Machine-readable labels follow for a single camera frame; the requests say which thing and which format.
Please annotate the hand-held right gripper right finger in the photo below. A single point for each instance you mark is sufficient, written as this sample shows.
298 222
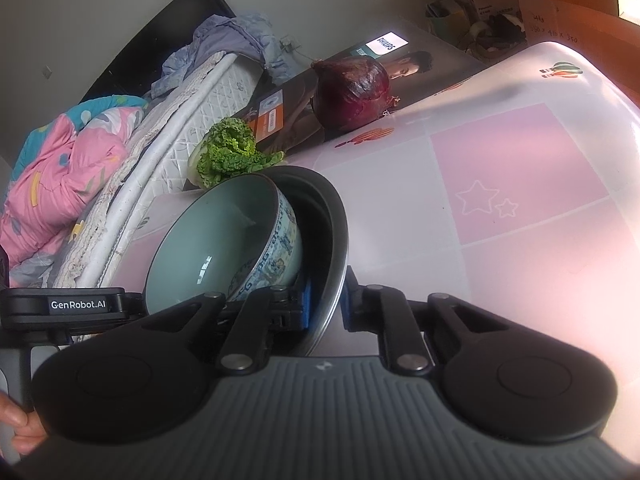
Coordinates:
351 300

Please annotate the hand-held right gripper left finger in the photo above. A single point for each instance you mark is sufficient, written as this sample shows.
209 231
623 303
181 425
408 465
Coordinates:
287 310

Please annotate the wide steel bowl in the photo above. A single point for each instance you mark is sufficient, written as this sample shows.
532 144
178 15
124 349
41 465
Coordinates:
327 240

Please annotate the teal ceramic bowl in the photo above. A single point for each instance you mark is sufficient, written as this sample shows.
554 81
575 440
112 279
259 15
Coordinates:
215 240

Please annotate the person's left hand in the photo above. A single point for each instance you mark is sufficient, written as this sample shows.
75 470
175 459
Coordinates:
22 425

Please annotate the pink floral quilt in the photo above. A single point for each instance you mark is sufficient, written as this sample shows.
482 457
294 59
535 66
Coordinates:
55 185

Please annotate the napa cabbage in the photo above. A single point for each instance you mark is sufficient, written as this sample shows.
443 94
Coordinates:
227 152

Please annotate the pink printed tablecloth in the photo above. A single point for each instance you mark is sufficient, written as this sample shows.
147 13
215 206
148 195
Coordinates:
500 185

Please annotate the white quilted mattress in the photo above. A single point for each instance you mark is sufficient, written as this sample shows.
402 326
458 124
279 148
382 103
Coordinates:
160 160

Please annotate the red onion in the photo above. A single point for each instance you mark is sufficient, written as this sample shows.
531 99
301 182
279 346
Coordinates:
352 95

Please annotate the printed appliance box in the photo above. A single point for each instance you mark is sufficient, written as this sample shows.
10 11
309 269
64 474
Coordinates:
430 65

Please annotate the pale blue clothes pile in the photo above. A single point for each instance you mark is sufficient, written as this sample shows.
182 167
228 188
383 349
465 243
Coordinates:
235 40

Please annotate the dark wooden headboard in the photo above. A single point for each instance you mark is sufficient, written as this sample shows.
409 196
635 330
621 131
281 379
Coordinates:
150 50

